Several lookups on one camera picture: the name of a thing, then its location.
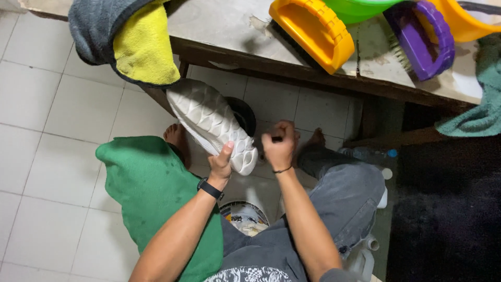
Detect person's left foot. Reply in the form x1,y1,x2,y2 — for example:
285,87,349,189
163,123,192,169

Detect person's left hand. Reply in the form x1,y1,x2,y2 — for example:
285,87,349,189
207,141,235,188

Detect person's right hand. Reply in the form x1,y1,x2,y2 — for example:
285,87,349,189
261,120,300,173

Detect green plastic basin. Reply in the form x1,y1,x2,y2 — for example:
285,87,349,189
322,0,408,25

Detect grey trousers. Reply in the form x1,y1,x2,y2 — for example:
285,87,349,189
220,146,387,282

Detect person's right foot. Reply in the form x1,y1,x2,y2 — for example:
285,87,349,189
294,127,327,151

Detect grey and yellow microfibre cloth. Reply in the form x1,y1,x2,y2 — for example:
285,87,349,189
68,0,181,89

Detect yellow scrubbing brush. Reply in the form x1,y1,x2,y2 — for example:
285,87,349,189
269,0,355,75

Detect white plastic container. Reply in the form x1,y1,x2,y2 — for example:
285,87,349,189
377,168,393,209

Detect black floor mat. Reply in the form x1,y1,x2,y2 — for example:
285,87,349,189
386,135,501,282

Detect white plastic jerrycan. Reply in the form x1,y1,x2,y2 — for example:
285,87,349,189
340,234,381,282

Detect person's foot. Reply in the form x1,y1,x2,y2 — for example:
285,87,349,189
294,127,327,151
163,123,192,169

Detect white paint bucket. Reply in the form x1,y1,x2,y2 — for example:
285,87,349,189
219,201,270,237

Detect worn wooden table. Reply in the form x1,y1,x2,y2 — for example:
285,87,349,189
17,0,484,149

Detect teal towel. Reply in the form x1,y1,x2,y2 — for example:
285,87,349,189
434,33,501,138

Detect white-soled sneaker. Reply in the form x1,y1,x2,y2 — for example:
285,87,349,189
166,78,259,177

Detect purple scrubbing brush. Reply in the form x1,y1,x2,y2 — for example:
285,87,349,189
383,0,456,82

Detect green cloth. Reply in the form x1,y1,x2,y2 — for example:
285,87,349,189
95,136,224,282

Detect black and white patterned shirt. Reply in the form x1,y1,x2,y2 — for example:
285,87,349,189
203,266,293,282

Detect black wristwatch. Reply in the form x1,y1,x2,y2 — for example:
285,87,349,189
196,177,225,201

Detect clear bottle with blue cap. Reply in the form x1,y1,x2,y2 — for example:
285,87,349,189
338,146,398,164

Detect orange plastic basin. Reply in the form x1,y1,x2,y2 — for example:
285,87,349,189
428,0,501,43

